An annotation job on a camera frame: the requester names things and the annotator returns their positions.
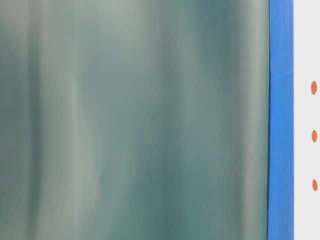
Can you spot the green backdrop curtain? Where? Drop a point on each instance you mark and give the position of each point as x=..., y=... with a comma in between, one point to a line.
x=134, y=119

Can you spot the blue table cloth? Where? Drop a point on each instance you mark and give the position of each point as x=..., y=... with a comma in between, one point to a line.
x=280, y=225

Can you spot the large white base board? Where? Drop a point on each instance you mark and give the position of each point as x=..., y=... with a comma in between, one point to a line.
x=306, y=29

